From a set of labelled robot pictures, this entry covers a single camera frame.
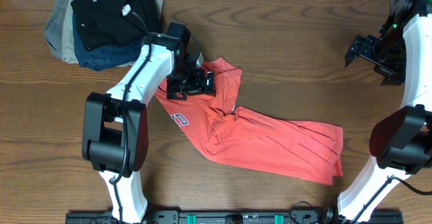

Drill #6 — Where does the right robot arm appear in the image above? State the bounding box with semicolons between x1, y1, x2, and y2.
322;0;431;223

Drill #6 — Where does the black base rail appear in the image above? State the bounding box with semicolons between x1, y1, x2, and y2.
65;209;404;224

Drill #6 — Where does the navy blue folded garment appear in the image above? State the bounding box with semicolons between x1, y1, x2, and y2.
72;0;160;72

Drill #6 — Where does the beige folded garment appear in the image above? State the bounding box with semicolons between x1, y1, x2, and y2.
61;0;164;69

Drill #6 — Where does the red t-shirt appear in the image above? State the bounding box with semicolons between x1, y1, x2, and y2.
155;57;344;185

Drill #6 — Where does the black folded shirt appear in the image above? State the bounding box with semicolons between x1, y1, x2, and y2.
72;0;162;51

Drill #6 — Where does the grey folded garment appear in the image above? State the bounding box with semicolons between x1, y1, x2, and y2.
44;0;69;59

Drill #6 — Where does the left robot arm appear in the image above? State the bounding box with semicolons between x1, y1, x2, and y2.
65;22;215;223

